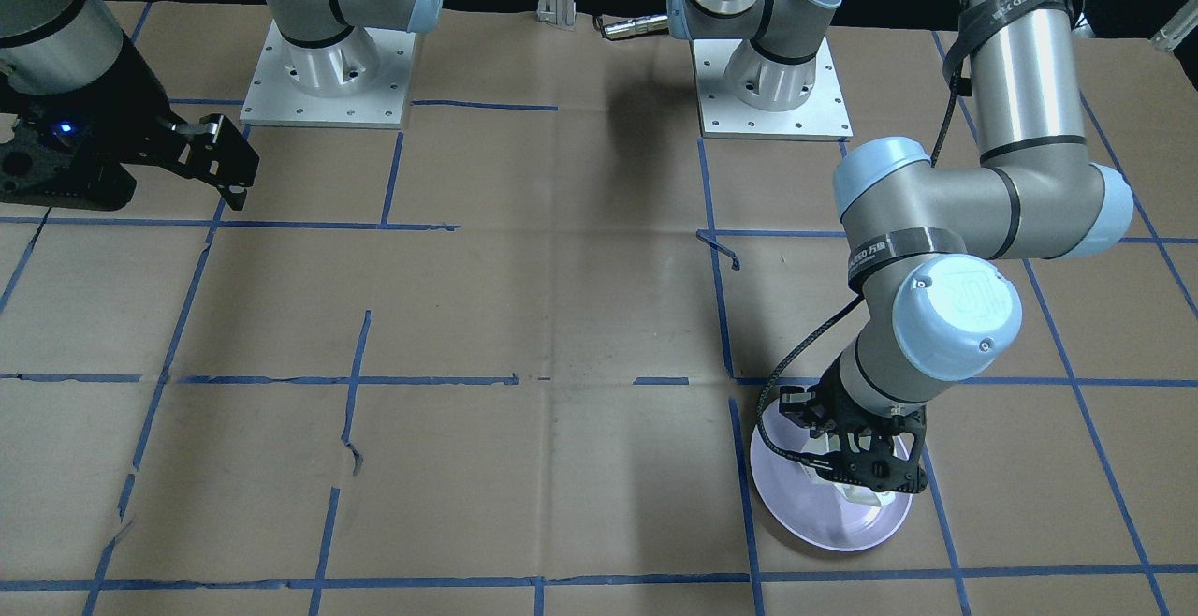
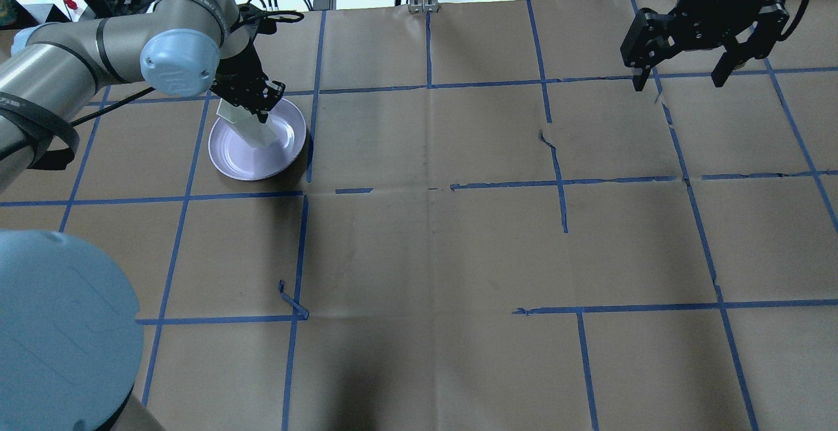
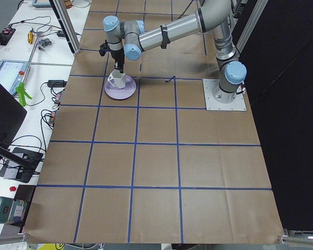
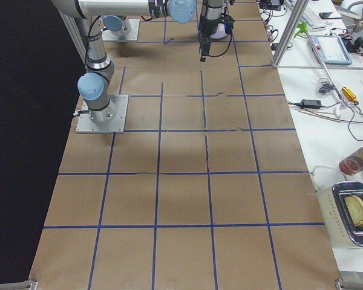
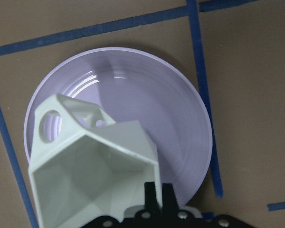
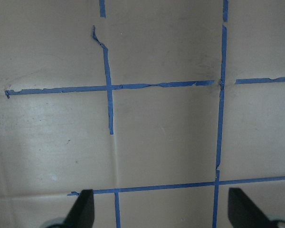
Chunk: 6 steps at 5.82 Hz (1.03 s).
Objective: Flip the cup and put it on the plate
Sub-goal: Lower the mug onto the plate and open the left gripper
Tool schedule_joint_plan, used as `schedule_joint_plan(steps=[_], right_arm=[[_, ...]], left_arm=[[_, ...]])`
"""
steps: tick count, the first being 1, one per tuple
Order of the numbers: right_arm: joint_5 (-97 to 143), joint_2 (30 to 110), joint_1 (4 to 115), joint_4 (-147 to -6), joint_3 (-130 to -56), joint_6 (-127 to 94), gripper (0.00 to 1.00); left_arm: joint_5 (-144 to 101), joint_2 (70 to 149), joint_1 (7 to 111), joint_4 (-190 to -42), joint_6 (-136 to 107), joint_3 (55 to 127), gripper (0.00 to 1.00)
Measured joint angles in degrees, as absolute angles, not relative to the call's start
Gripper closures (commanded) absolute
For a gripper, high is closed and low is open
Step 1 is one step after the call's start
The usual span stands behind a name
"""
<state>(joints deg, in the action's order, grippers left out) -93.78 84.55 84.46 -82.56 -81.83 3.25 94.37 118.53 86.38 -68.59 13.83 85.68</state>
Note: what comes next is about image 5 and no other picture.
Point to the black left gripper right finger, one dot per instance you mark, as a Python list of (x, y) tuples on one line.
[(169, 201)]

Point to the brown paper table cover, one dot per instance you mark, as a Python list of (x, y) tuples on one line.
[(244, 51)]

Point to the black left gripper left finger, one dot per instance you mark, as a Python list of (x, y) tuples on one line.
[(150, 198)]

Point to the white faceted cup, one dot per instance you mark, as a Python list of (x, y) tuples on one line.
[(84, 164)]

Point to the lilac plate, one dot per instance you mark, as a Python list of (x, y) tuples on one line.
[(130, 84)]

